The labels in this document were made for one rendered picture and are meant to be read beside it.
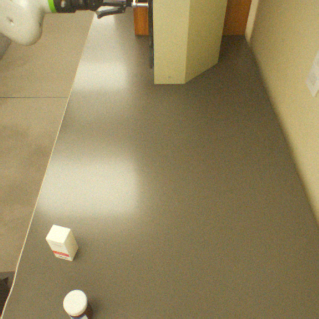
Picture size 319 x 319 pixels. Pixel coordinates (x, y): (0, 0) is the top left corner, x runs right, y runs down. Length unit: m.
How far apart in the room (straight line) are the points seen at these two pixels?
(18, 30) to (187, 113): 0.57
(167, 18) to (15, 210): 1.48
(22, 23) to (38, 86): 1.93
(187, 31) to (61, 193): 0.63
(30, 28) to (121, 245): 0.69
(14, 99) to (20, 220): 1.21
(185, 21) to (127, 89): 0.30
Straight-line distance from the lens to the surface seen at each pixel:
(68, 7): 1.14
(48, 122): 2.57
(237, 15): 1.49
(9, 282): 1.86
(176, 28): 1.07
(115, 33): 1.51
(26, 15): 1.09
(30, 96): 2.89
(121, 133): 0.98
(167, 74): 1.15
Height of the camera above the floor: 1.61
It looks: 49 degrees down
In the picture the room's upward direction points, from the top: straight up
